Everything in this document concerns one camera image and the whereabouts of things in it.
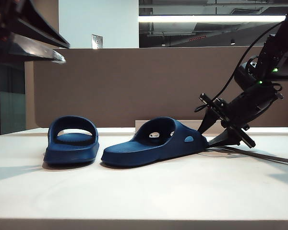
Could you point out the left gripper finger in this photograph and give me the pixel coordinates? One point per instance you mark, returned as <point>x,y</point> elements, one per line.
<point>40,26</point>
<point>31,51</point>

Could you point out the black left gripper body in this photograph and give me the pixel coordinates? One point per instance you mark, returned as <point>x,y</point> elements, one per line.
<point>1,21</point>

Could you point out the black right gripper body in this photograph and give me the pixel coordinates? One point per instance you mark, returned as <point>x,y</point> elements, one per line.
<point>249,105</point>

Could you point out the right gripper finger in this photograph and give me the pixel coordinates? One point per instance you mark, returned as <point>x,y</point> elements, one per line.
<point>207,121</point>
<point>225,139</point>

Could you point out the blue rubber slide slipper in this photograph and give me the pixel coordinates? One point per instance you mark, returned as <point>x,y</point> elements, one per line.
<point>139,153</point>
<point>72,151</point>

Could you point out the brown desk partition panel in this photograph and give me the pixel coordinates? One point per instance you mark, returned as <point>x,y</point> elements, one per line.
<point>134,83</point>

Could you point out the red LED sign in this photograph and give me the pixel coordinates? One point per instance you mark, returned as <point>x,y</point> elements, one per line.
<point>198,38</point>

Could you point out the interior glass window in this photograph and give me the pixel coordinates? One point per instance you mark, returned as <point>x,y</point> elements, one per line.
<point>206,31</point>

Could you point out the white ceiling light strip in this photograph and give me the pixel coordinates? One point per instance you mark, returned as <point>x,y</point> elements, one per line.
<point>206,18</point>

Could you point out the silver metal wall plate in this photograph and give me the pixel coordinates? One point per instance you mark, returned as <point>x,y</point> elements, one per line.
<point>97,42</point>

